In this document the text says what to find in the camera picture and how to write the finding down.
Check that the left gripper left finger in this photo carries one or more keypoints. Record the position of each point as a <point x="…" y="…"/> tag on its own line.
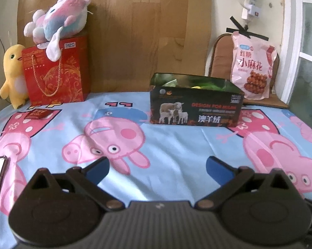
<point x="86" y="180"/>

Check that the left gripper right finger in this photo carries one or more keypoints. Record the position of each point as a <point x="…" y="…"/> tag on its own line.
<point x="230" y="179"/>

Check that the green snack packet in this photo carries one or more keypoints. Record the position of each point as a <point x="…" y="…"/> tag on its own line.
<point x="209" y="84"/>

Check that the cartoon pig bedsheet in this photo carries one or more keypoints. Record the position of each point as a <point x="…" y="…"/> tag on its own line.
<point x="160" y="162"/>

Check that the small red packet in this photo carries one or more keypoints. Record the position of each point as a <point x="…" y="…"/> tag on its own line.
<point x="37" y="114"/>

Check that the black cardboard box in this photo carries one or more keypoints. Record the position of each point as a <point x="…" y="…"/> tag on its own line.
<point x="172" y="102"/>

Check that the red gift bag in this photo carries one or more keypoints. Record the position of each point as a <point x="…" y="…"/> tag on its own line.
<point x="64" y="81"/>

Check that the yellow plush duck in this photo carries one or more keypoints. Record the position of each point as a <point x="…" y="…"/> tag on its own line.
<point x="14" y="87"/>

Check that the pink twisted snack bag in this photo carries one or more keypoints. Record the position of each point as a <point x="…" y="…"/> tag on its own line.
<point x="252" y="65"/>

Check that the wooden headboard panel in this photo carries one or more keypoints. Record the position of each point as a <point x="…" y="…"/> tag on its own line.
<point x="130" y="40"/>

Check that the pink blue plush unicorn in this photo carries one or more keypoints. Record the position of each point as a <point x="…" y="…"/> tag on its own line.
<point x="63" y="20"/>

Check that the white window frame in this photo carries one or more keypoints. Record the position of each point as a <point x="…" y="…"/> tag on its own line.
<point x="296" y="46"/>

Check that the white wall charger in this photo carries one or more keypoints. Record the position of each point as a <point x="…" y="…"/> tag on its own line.
<point x="249" y="12"/>

